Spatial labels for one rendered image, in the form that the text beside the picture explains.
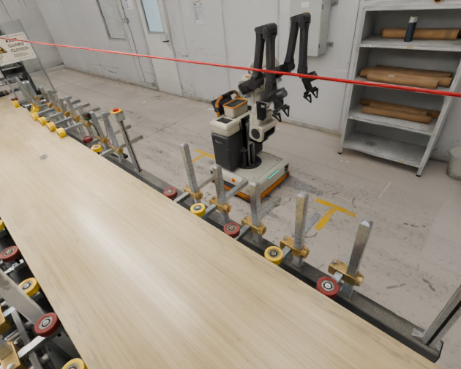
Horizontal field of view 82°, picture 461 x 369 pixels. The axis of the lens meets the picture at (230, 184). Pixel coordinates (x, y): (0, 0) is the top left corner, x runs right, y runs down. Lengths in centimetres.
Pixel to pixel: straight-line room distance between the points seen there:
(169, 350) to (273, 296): 41
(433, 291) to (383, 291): 33
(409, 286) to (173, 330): 178
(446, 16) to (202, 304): 317
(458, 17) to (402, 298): 246
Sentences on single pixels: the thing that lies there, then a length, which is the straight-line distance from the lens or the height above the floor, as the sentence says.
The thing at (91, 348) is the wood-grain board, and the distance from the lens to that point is 120.
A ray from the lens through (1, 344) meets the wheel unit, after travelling 138.
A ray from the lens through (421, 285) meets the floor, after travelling 246.
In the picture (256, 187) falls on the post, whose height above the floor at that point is 110.
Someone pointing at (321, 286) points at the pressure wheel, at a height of 91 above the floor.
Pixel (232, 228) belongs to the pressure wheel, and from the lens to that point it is 133.
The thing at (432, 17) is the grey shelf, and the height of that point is 141.
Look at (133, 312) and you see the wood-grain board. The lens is 120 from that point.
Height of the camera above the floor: 187
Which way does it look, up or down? 37 degrees down
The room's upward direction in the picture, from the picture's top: 7 degrees counter-clockwise
